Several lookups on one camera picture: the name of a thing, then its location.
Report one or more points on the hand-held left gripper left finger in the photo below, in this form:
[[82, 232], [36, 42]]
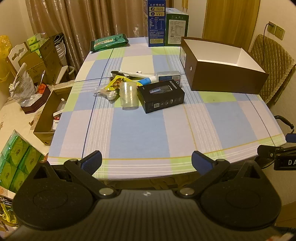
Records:
[[91, 162]]

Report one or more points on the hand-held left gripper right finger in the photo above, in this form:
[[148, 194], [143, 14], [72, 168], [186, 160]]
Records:
[[201, 163]]

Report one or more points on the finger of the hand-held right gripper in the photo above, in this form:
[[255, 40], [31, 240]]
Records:
[[266, 150], [291, 138]]

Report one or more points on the cotton swab packet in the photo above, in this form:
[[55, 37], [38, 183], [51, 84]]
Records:
[[111, 94]]

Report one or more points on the clear plastic cup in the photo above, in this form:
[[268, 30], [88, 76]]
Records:
[[128, 97]]

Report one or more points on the black product box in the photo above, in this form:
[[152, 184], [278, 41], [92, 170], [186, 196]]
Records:
[[161, 92]]

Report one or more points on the yellow snack packet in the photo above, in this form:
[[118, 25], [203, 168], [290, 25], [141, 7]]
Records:
[[114, 83]]

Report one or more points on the brown cardboard container box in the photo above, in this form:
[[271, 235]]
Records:
[[222, 76]]

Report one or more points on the clear floss pick box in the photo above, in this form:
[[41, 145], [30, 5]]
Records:
[[168, 75]]

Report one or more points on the white toothbrush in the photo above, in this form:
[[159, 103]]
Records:
[[134, 74]]

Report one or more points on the blue toothpaste tube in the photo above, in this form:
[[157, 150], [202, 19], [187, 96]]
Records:
[[148, 81]]

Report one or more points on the open brown cardboard box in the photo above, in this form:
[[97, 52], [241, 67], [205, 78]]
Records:
[[44, 125]]

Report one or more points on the wrapped bundle green tissue packs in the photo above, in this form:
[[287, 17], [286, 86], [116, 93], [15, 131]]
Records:
[[18, 162]]

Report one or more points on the quilted chair cover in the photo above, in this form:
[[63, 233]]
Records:
[[272, 60]]

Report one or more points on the dark red box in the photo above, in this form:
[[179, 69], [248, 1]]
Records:
[[37, 103]]

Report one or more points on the small orange toy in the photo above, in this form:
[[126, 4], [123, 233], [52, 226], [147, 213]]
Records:
[[41, 88]]

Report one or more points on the metal spoon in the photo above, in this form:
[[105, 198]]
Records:
[[42, 77]]

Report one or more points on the yellow green snack bag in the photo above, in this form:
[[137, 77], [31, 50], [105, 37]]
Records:
[[8, 215]]

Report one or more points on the white plastic bag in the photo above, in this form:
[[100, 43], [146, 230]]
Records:
[[22, 85]]

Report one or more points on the tan cardboard carton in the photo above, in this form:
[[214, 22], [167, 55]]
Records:
[[32, 69]]

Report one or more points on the tall brown cardboard carton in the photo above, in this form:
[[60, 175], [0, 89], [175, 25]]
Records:
[[49, 60]]

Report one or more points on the stack of white bowls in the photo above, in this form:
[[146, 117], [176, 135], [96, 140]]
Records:
[[60, 49]]

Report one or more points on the green wet wipes packet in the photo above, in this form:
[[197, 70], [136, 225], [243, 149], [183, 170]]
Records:
[[108, 41]]

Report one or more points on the pile of green tissue boxes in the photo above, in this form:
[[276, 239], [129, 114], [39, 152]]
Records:
[[34, 42]]

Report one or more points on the white carved chair back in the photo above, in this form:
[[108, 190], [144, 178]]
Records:
[[16, 52]]

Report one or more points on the green carton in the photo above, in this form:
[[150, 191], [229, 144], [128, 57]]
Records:
[[175, 32]]

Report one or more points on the wooden door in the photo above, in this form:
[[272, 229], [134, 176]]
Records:
[[231, 18]]

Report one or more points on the brown curtain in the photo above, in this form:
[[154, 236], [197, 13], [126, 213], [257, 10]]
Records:
[[81, 23]]

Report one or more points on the blue carton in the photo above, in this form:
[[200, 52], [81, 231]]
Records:
[[157, 27]]

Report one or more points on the yellow plastic bag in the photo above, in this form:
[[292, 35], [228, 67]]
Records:
[[4, 46]]

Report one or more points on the black metal frame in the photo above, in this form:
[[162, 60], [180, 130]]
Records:
[[281, 117]]

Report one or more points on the empty wall socket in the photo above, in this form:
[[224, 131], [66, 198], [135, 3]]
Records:
[[280, 32]]

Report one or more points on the wall socket with plug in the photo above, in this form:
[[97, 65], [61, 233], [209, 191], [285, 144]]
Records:
[[272, 29]]

